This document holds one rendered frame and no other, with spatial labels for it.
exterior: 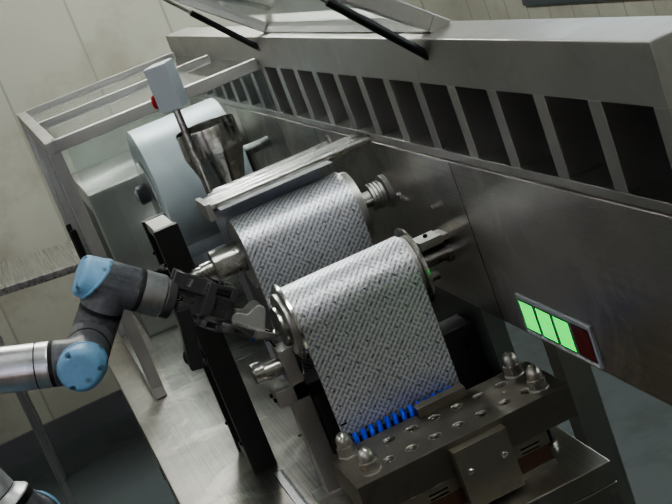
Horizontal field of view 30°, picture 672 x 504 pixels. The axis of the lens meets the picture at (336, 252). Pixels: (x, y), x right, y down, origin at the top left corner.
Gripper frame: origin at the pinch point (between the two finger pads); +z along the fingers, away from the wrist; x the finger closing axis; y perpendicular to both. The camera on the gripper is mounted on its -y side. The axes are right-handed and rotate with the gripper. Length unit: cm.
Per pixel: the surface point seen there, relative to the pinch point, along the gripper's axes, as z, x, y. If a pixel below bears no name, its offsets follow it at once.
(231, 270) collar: -4.5, 20.4, 7.4
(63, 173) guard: -31, 94, 11
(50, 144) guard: -36, 94, 16
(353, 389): 15.5, -8.0, -3.9
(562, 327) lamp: 30, -44, 20
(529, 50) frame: 3, -61, 55
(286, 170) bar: 0.5, 22.5, 28.8
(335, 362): 10.7, -8.0, 0.0
